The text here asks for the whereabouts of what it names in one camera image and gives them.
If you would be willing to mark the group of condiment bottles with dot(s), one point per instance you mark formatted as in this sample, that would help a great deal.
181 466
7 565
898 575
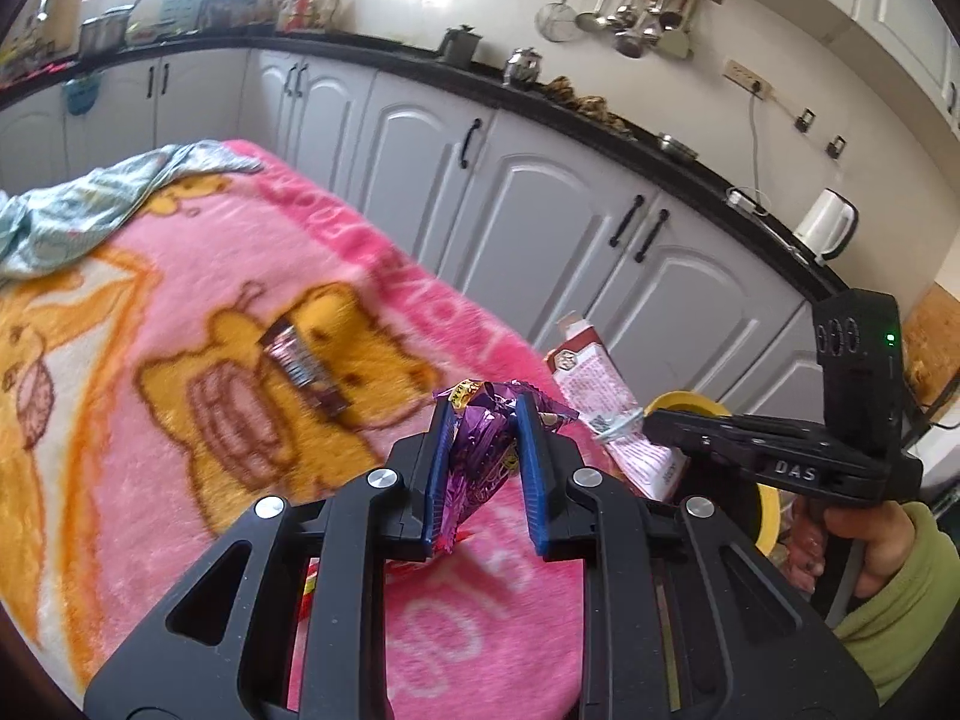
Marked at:
304 11

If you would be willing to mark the blue hanging basket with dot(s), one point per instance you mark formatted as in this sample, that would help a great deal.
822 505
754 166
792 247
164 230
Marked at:
81 94

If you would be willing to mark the steel cooking pot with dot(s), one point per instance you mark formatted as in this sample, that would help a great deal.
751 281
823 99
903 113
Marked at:
105 34

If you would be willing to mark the black wall hook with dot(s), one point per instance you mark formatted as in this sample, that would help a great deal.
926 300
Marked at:
837 146
806 118

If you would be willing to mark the black kettle pot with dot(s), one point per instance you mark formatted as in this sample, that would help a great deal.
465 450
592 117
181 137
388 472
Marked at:
459 45

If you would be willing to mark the beige wall socket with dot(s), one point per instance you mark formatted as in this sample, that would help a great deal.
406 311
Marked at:
746 79

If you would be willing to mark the counter shelf with jars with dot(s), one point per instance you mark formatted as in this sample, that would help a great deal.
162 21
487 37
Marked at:
210 4

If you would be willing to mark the white kitchen cabinets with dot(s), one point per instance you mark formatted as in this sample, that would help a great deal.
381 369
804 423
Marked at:
525 202

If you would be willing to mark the row of hanging utensils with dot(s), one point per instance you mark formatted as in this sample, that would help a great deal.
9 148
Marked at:
645 15

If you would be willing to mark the purple foil wrapper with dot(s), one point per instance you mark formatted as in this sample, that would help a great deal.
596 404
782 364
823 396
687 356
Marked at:
480 457

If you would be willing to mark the red cellophane wrapper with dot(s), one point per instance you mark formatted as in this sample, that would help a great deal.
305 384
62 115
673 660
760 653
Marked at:
311 589

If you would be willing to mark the white upper cabinets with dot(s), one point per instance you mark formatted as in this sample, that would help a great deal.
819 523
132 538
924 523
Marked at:
885 0

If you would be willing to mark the wooden cutting board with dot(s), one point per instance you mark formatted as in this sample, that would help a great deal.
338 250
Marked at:
934 330

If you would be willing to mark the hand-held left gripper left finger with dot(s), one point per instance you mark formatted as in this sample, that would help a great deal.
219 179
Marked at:
439 480

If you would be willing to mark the red white carton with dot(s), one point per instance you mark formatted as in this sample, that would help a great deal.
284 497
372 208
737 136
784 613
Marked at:
600 382

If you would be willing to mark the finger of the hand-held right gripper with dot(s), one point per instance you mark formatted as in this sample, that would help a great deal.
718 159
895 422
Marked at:
690 424
727 461

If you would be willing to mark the person's right forearm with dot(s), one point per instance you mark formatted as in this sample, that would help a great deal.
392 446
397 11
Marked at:
907 630

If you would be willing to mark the small steel bowl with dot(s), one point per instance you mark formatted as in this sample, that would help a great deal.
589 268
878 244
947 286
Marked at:
676 146

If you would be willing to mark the light blue cloth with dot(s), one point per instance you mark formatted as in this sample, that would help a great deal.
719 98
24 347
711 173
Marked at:
90 202

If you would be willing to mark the pink printed blanket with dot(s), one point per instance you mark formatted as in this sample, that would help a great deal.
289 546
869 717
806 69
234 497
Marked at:
187 277

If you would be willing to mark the brown snack bar wrapper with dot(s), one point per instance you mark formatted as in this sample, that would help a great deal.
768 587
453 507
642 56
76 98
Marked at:
300 367

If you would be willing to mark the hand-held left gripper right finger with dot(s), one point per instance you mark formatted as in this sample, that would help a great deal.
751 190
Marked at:
534 480

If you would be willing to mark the white electric kettle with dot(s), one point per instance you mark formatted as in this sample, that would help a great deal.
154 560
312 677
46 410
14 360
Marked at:
821 229

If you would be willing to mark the person's right hand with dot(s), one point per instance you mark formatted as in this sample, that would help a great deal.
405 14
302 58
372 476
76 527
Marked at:
889 547

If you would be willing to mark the yellow bin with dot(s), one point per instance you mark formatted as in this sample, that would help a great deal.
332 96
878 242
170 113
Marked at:
769 517

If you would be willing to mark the brown dried roots pile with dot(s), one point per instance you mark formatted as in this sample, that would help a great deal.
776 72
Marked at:
589 103

